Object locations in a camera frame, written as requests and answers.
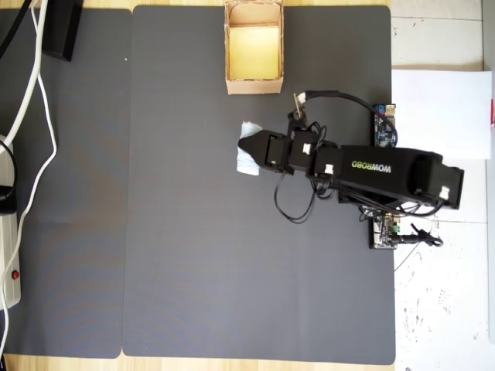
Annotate thick white cable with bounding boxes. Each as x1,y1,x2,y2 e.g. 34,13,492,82
0,0,50,146

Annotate black power cable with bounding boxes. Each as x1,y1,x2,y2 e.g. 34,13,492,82
0,0,38,56

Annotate yellow sheet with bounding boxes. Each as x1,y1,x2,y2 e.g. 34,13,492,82
227,24,282,80

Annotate black power plug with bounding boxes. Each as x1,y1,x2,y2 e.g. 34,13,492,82
0,139,19,216

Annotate thin white cable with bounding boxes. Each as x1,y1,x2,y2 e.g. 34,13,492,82
0,0,58,353

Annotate black camera cable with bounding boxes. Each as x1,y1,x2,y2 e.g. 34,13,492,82
303,89,388,117

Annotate light blue yarn block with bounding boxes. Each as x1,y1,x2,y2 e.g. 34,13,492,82
235,121,263,178

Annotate open cardboard box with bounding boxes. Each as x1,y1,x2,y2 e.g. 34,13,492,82
223,0,286,96

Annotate blue circuit board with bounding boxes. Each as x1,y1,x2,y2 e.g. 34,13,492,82
371,102,398,148

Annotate large dark grey mat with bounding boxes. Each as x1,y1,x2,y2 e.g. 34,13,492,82
121,5,398,366

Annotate black barrel plug cable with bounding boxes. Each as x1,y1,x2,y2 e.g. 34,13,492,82
401,223,444,249

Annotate white power strip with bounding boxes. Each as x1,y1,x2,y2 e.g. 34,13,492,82
0,134,22,310

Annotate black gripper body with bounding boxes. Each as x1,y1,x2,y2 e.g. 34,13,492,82
265,127,316,175

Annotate small dark grey mat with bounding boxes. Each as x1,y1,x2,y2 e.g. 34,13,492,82
0,8,135,359

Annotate white paper sheet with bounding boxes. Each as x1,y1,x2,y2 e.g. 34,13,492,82
391,68,495,161

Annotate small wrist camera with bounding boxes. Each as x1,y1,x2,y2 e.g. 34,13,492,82
288,92,311,129

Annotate black rectangular block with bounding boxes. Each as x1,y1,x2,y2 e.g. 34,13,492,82
41,0,84,63

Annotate black servo wire loops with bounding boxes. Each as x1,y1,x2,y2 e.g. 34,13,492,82
273,169,338,225

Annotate black circuit board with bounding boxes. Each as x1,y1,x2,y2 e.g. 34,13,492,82
367,214,403,250

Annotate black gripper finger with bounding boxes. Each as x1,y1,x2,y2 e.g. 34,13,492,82
237,130,272,170

